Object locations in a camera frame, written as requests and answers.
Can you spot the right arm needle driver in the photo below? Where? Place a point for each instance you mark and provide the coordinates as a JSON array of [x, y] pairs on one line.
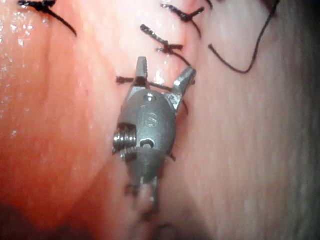
[[152, 120]]

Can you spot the black stitching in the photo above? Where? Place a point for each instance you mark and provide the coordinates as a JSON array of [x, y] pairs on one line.
[[165, 46]]

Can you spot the black thread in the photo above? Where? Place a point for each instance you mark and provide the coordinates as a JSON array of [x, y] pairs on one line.
[[260, 40]]

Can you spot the dark grid mat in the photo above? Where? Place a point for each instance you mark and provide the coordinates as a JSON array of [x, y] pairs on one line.
[[313, 125]]

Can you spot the right arm needle driver jaw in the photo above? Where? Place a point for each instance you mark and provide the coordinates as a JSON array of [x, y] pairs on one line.
[[142, 71], [181, 83]]

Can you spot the tissue pad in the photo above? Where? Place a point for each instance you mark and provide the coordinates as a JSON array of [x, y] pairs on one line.
[[237, 150]]

